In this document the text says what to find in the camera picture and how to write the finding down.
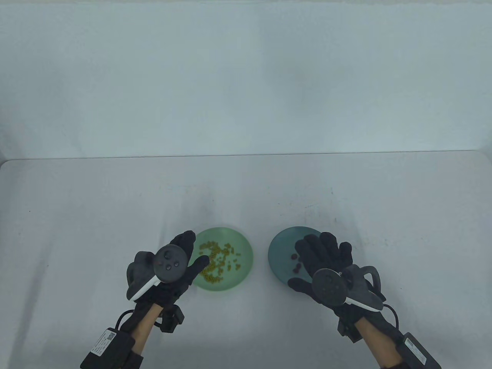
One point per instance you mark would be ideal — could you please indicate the person's right hand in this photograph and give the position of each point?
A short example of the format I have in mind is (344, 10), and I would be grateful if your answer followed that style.
(326, 250)

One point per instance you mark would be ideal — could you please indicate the person's left hand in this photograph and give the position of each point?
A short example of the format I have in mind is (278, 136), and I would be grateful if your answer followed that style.
(180, 292)

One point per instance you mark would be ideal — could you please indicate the dark teal plate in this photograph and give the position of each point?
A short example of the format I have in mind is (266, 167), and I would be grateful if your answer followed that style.
(280, 246)

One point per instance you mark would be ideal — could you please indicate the light green plate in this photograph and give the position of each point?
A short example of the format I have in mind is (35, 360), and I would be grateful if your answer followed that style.
(242, 276)

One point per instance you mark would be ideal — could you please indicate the person's left forearm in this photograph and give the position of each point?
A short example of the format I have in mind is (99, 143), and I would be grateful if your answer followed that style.
(148, 326)

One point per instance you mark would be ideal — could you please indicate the black right forearm sensor box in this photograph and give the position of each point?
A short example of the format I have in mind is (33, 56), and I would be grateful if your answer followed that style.
(419, 353)

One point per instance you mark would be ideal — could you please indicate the black left forearm sensor box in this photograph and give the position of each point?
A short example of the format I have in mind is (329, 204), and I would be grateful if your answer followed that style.
(107, 348)

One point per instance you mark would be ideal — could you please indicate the white left hand controller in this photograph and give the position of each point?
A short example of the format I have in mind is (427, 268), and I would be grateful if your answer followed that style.
(171, 263)

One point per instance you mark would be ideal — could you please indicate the pile of green beans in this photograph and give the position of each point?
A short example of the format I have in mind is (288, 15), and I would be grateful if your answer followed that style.
(215, 271)

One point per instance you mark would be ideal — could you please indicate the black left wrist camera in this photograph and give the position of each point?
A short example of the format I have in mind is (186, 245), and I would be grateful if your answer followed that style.
(172, 319)

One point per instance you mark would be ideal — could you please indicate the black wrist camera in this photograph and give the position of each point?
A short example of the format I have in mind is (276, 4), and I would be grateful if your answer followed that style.
(348, 328)
(172, 319)

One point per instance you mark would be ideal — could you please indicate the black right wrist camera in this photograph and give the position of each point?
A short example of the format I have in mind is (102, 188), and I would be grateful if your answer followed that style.
(348, 328)

